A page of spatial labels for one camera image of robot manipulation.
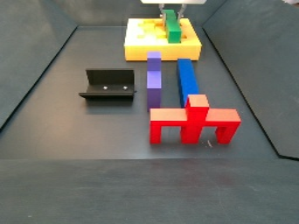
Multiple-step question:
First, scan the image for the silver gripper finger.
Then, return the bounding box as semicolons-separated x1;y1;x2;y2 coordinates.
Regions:
159;3;164;18
177;3;187;23

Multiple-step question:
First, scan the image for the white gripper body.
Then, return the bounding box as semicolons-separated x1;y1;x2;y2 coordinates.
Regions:
140;0;207;4

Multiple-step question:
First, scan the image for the green long block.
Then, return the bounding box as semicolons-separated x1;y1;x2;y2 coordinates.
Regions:
163;10;183;44

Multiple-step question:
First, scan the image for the yellow slotted board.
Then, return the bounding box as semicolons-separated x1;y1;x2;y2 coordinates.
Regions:
124;18;201;61

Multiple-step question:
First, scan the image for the purple long block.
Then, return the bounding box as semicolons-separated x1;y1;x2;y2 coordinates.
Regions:
147;52;163;109

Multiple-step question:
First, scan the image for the blue long block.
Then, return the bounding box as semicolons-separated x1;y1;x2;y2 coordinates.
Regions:
176;59;200;107

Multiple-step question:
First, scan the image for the red cross-shaped block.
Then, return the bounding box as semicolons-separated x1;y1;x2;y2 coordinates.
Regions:
149;94;241;144

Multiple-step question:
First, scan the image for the black bracket holder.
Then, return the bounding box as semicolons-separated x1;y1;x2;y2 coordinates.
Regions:
79;68;136;100

